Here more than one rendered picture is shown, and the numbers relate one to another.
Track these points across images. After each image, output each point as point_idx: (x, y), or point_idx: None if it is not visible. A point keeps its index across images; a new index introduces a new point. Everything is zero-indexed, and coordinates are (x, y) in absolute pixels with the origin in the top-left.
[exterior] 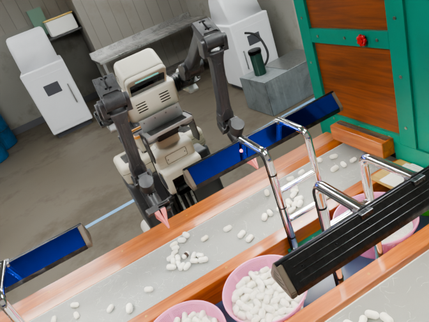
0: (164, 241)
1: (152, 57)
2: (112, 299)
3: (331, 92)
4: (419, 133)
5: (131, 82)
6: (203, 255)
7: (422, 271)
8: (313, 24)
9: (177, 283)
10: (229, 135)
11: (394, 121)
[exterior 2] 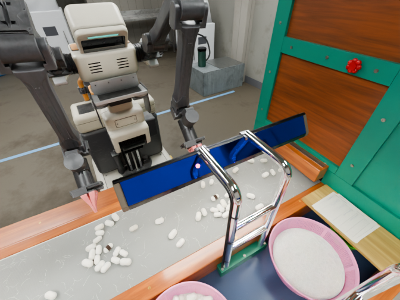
0: (90, 219)
1: (115, 14)
2: (2, 298)
3: (303, 113)
4: (364, 175)
5: (82, 34)
6: (128, 253)
7: None
8: (290, 33)
9: (88, 293)
10: (180, 122)
11: (338, 153)
